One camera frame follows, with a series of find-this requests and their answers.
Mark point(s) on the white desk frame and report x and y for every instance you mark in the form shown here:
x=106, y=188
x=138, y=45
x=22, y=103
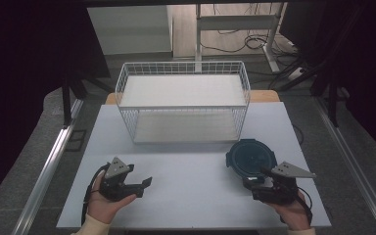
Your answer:
x=235, y=22

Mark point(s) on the black metal stand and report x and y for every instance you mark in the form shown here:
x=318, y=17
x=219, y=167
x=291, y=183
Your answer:
x=331, y=101
x=68, y=104

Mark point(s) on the white power strip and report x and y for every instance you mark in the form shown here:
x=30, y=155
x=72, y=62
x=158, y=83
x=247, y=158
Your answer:
x=296, y=73

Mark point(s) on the person's right hand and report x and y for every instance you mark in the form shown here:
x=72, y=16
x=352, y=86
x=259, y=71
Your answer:
x=290, y=213

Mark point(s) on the aluminium rail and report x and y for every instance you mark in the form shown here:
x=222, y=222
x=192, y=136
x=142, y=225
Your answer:
x=47, y=169
x=355, y=163

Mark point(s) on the dark teal round container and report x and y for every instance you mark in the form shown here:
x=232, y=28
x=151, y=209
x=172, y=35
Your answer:
x=250, y=158

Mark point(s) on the wooden board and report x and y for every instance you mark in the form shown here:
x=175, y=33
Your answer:
x=264, y=96

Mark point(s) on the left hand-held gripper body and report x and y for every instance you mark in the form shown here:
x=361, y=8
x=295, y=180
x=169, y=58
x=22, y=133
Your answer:
x=117, y=178

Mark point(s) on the white cabinet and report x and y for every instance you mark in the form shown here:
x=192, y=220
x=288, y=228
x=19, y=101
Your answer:
x=129, y=29

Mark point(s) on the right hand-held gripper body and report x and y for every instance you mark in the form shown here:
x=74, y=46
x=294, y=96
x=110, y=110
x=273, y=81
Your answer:
x=282, y=187

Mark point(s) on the person's left hand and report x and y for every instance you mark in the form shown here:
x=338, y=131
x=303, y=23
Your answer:
x=103, y=207

